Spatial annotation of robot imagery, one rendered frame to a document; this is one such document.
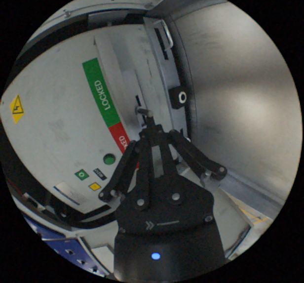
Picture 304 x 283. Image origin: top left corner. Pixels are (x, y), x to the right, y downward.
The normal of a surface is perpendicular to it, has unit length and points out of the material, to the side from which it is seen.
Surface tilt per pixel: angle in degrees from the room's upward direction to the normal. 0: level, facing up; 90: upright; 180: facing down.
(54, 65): 90
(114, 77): 90
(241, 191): 90
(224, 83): 0
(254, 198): 90
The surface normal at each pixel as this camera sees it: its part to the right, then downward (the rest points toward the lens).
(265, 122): -0.81, 0.47
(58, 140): 0.52, 0.31
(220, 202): -0.04, -0.63
